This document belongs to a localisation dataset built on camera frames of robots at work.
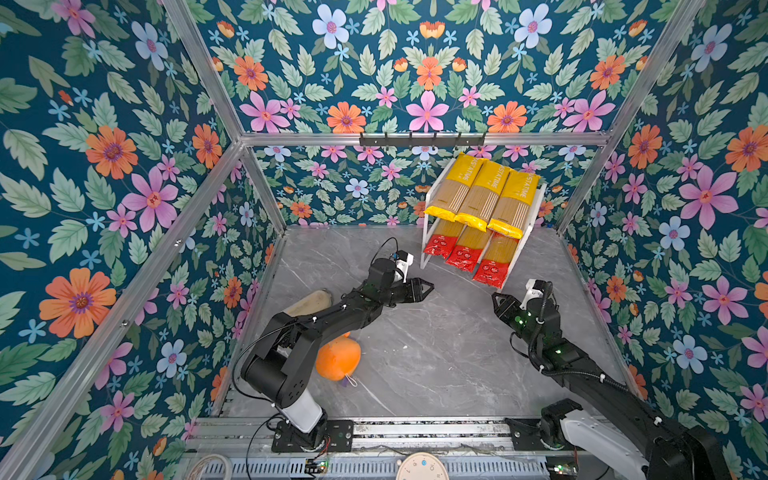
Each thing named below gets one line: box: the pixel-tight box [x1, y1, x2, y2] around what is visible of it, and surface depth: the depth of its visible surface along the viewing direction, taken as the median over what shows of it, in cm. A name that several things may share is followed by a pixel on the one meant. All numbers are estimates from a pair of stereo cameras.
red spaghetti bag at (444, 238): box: [424, 219, 464, 259], surface depth 92 cm
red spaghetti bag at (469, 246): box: [446, 213, 488, 273], surface depth 90 cm
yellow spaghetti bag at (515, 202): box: [487, 170, 541, 239], surface depth 80 cm
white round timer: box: [396, 452, 449, 480], surface depth 69 cm
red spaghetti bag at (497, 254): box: [474, 231, 520, 289], surface depth 87 cm
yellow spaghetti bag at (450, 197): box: [424, 152, 485, 222], surface depth 84 cm
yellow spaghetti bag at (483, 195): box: [454, 159, 511, 232], surface depth 82 cm
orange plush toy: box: [316, 332, 361, 381], surface depth 81 cm
